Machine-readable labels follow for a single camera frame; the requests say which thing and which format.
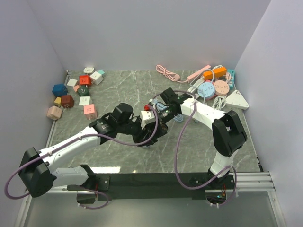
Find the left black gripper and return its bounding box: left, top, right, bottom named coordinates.
left=118, top=117, right=154, bottom=147

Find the yellow cube adapter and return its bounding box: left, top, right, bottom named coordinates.
left=53, top=97, right=62, bottom=107

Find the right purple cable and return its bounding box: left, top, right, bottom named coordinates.
left=151, top=90, right=237, bottom=208

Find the blue cube socket adapter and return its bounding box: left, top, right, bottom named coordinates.
left=52, top=84, right=68, bottom=97

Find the beige pink cube adapter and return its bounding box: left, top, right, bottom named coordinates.
left=47, top=106, right=62, bottom=120

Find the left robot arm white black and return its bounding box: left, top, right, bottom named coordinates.
left=18, top=103, right=173, bottom=198

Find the light blue long power strip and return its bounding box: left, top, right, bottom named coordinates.
left=151, top=99, right=184, bottom=123

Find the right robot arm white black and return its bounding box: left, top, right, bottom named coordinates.
left=159, top=88, right=247, bottom=189

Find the white double adapter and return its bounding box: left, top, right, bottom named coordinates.
left=83, top=67, right=95, bottom=74

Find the dark green cube adapter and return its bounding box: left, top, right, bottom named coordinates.
left=77, top=86, right=89, bottom=96

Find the teal power strip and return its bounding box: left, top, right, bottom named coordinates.
left=227, top=69, right=235, bottom=88

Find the small white flat adapter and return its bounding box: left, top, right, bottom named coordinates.
left=66, top=79, right=79, bottom=87

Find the white cube socket adapter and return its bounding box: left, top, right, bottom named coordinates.
left=79, top=96, right=93, bottom=105

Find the light blue round power strip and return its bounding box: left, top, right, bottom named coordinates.
left=189, top=66, right=225, bottom=101

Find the brown cube socket adapter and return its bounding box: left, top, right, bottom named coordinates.
left=61, top=95, right=74, bottom=108

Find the aluminium rail frame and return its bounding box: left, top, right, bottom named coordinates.
left=16, top=172, right=285, bottom=227

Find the pink long power strip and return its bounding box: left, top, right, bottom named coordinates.
left=156, top=64, right=212, bottom=84

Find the orange power strip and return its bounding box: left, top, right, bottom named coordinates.
left=202, top=67, right=227, bottom=80

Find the pink cube socket adapter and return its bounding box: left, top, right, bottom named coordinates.
left=83, top=104, right=97, bottom=120

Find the red cube socket adapter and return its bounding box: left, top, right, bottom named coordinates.
left=79, top=74, right=91, bottom=87

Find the white teal cube adapter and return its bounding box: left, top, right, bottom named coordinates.
left=90, top=70, right=105, bottom=85

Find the pink round power strip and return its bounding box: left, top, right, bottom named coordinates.
left=214, top=72, right=232, bottom=96

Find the white triangular power strip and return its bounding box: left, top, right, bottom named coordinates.
left=225, top=90, right=249, bottom=110

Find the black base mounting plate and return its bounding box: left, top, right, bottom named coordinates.
left=66, top=172, right=237, bottom=201

